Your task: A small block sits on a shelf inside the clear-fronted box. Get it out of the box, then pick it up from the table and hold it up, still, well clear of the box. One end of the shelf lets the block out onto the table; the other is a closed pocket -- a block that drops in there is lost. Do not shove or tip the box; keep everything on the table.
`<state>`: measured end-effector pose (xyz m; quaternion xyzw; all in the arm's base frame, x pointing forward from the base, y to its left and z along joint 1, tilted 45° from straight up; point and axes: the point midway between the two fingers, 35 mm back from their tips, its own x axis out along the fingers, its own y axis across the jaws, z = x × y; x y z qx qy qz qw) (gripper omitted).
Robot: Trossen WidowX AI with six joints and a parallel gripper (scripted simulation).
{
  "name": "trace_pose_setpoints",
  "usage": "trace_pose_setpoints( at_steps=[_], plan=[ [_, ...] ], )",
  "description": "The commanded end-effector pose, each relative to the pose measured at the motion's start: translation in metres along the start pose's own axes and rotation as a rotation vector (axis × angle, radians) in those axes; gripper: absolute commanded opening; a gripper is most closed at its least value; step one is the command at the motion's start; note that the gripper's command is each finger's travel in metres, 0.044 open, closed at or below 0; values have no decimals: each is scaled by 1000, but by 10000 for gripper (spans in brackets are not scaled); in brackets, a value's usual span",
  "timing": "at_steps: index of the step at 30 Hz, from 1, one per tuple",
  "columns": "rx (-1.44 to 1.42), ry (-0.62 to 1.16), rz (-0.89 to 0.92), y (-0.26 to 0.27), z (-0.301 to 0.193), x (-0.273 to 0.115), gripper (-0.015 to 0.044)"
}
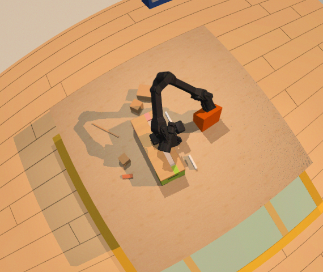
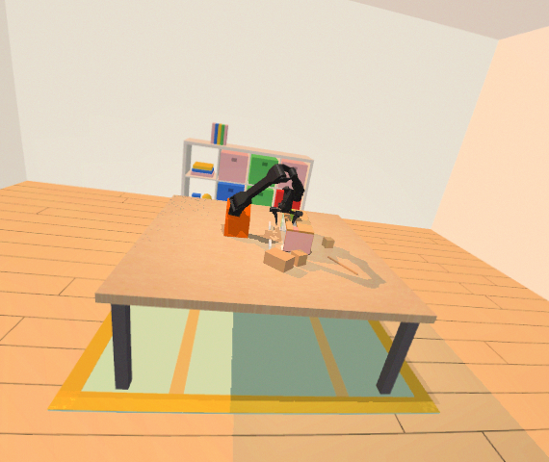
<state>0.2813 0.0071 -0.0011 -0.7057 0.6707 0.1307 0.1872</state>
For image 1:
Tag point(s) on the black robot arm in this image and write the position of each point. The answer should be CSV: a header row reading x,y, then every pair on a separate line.
x,y
167,133

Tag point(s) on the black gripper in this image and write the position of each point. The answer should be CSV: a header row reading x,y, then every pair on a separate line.
x,y
179,126

